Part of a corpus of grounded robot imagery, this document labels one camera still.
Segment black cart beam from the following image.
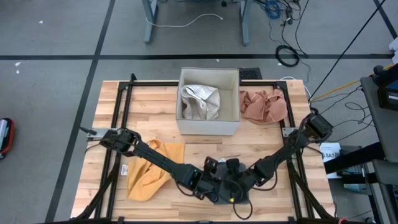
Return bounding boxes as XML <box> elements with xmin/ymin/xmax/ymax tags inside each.
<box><xmin>323</xmin><ymin>141</ymin><xmax>386</xmax><ymax>175</ymax></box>

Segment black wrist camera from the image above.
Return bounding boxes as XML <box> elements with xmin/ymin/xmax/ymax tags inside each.
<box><xmin>203</xmin><ymin>157</ymin><xmax>218</xmax><ymax>174</ymax></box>
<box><xmin>226</xmin><ymin>157</ymin><xmax>241</xmax><ymax>175</ymax></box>

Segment black metal table frame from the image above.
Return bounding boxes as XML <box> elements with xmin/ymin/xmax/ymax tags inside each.
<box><xmin>73</xmin><ymin>73</ymin><xmax>336</xmax><ymax>224</ymax></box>

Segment dark grey waffle towel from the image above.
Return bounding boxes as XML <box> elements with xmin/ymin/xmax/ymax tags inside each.
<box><xmin>214</xmin><ymin>159</ymin><xmax>251</xmax><ymax>205</ymax></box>

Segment black device on cart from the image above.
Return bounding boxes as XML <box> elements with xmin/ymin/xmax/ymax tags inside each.
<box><xmin>373</xmin><ymin>64</ymin><xmax>398</xmax><ymax>111</ymax></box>

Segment long straight black pole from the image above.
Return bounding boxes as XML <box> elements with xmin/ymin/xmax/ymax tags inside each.
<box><xmin>307</xmin><ymin>0</ymin><xmax>388</xmax><ymax>102</ymax></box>

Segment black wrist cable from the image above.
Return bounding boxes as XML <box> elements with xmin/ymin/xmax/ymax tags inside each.
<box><xmin>175</xmin><ymin>180</ymin><xmax>218</xmax><ymax>203</ymax></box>
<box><xmin>231</xmin><ymin>170</ymin><xmax>278</xmax><ymax>220</ymax></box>

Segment white printed paper label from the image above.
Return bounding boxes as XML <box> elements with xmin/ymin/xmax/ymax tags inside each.
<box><xmin>320</xmin><ymin>142</ymin><xmax>343</xmax><ymax>180</ymax></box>

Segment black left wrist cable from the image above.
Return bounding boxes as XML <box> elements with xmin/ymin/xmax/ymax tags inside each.
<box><xmin>175</xmin><ymin>180</ymin><xmax>218</xmax><ymax>203</ymax></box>

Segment yellow cable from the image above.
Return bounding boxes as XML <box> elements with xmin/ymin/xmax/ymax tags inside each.
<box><xmin>309</xmin><ymin>63</ymin><xmax>397</xmax><ymax>103</ymax></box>

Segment white floor cable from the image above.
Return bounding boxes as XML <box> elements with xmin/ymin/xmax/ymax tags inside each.
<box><xmin>146</xmin><ymin>12</ymin><xmax>224</xmax><ymax>29</ymax></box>

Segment grey metal stand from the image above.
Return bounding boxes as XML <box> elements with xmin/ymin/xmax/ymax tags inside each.
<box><xmin>371</xmin><ymin>159</ymin><xmax>398</xmax><ymax>224</ymax></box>

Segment salmon pink towel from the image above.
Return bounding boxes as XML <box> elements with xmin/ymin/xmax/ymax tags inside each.
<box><xmin>239</xmin><ymin>89</ymin><xmax>289</xmax><ymax>124</ymax></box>

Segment white object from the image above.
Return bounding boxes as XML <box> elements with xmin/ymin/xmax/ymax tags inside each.
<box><xmin>388</xmin><ymin>36</ymin><xmax>398</xmax><ymax>65</ymax></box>

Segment red and black bag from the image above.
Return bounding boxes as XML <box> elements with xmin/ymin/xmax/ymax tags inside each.
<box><xmin>0</xmin><ymin>117</ymin><xmax>16</xmax><ymax>161</ymax></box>

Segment black perforated floor mat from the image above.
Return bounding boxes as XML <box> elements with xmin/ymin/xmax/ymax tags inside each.
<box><xmin>238</xmin><ymin>67</ymin><xmax>263</xmax><ymax>80</ymax></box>

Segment mustard yellow towel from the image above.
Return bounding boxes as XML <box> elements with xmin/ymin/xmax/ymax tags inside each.
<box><xmin>121</xmin><ymin>139</ymin><xmax>185</xmax><ymax>202</ymax></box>

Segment white plaid towel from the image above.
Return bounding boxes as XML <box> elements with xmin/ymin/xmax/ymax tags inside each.
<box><xmin>180</xmin><ymin>84</ymin><xmax>221</xmax><ymax>121</ymax></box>

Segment black power adapter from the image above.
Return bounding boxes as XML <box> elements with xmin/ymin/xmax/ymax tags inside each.
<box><xmin>284</xmin><ymin>4</ymin><xmax>295</xmax><ymax>26</ymax></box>

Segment coiled black cable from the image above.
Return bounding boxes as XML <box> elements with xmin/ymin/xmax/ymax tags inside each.
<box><xmin>274</xmin><ymin>44</ymin><xmax>301</xmax><ymax>68</ymax></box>

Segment grey desk leg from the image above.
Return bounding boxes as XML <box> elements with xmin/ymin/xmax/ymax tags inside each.
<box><xmin>142</xmin><ymin>0</ymin><xmax>160</xmax><ymax>44</ymax></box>
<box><xmin>239</xmin><ymin>0</ymin><xmax>251</xmax><ymax>47</ymax></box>

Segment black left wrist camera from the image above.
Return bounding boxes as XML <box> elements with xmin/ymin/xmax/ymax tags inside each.
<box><xmin>203</xmin><ymin>157</ymin><xmax>218</xmax><ymax>174</ymax></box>

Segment beige fabric storage box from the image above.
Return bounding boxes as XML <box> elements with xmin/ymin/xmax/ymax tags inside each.
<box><xmin>175</xmin><ymin>67</ymin><xmax>241</xmax><ymax>137</ymax></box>

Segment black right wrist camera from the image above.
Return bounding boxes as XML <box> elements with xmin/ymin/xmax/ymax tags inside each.
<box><xmin>226</xmin><ymin>157</ymin><xmax>241</xmax><ymax>175</ymax></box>

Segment blue cable bundle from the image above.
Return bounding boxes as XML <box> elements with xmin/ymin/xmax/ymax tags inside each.
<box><xmin>264</xmin><ymin>0</ymin><xmax>282</xmax><ymax>20</ymax></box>

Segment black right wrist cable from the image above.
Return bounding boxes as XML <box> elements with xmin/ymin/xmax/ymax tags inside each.
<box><xmin>231</xmin><ymin>170</ymin><xmax>278</xmax><ymax>220</ymax></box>

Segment grey side cart top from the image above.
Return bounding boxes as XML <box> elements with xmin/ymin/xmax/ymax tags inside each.
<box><xmin>360</xmin><ymin>76</ymin><xmax>398</xmax><ymax>164</ymax></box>

